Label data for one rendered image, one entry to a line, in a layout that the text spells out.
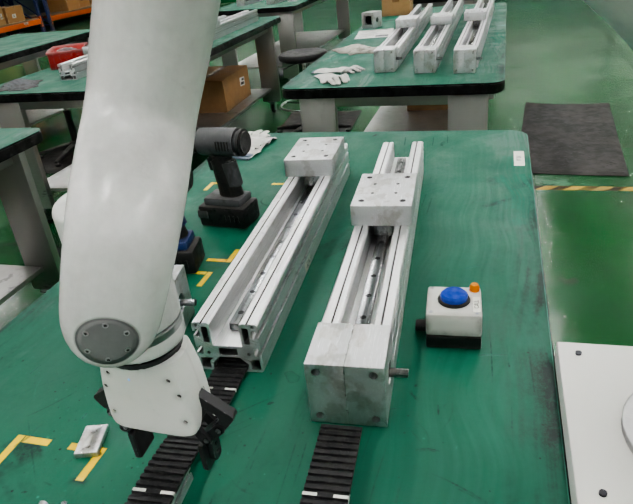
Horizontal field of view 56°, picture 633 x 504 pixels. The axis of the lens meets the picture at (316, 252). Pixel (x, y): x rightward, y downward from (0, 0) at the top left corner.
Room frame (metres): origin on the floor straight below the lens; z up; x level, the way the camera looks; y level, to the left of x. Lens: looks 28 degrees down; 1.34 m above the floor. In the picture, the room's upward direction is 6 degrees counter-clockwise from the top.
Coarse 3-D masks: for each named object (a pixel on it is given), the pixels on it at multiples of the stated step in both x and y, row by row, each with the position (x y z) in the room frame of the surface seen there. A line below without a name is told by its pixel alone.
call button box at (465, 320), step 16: (432, 288) 0.79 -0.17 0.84; (464, 288) 0.78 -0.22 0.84; (432, 304) 0.74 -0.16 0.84; (448, 304) 0.73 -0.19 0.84; (464, 304) 0.73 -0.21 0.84; (480, 304) 0.73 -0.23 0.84; (416, 320) 0.76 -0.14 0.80; (432, 320) 0.72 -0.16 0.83; (448, 320) 0.71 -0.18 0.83; (464, 320) 0.71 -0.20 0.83; (480, 320) 0.70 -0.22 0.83; (432, 336) 0.72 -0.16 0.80; (448, 336) 0.71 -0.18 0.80; (464, 336) 0.71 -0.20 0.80; (480, 336) 0.70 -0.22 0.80
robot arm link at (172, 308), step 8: (64, 200) 0.48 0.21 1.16; (56, 208) 0.47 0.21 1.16; (64, 208) 0.46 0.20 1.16; (56, 216) 0.46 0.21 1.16; (56, 224) 0.46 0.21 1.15; (168, 296) 0.47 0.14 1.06; (176, 296) 0.49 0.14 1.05; (168, 304) 0.47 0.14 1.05; (176, 304) 0.49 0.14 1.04; (168, 312) 0.47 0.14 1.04; (176, 312) 0.48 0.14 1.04; (168, 320) 0.47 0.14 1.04; (160, 328) 0.46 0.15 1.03
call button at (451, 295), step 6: (450, 288) 0.76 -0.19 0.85; (456, 288) 0.76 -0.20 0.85; (444, 294) 0.75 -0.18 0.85; (450, 294) 0.74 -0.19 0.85; (456, 294) 0.74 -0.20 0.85; (462, 294) 0.74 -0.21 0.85; (444, 300) 0.74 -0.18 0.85; (450, 300) 0.73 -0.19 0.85; (456, 300) 0.73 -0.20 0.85; (462, 300) 0.73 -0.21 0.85
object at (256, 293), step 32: (288, 192) 1.18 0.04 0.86; (320, 192) 1.16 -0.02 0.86; (288, 224) 1.08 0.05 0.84; (320, 224) 1.12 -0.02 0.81; (256, 256) 0.94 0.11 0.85; (288, 256) 0.90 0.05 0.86; (224, 288) 0.81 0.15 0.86; (256, 288) 0.85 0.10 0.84; (288, 288) 0.86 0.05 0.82; (224, 320) 0.77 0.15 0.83; (256, 320) 0.71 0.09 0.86; (224, 352) 0.72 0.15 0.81; (256, 352) 0.71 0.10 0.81
